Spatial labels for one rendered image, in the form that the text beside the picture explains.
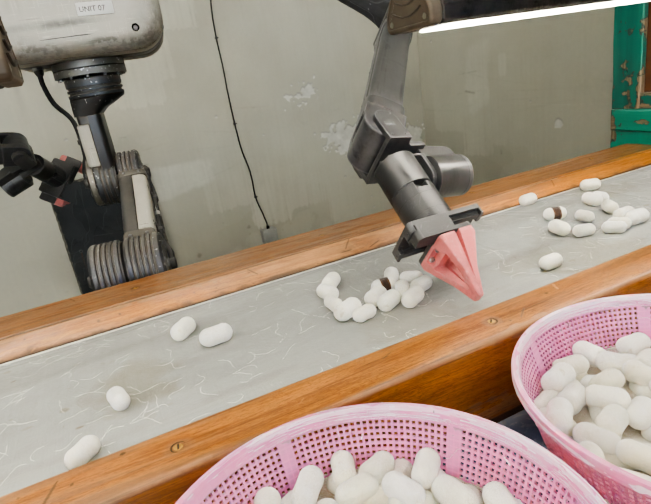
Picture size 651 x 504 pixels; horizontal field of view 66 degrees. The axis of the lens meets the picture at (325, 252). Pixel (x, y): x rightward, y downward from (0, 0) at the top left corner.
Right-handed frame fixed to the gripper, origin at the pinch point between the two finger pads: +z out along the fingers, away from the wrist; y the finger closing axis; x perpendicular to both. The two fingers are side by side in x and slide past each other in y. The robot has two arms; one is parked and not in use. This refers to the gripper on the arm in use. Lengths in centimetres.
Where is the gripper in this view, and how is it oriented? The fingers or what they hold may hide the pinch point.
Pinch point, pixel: (475, 292)
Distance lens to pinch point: 58.8
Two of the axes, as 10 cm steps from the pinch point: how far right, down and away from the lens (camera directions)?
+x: -1.6, 5.5, 8.2
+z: 4.0, 7.9, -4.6
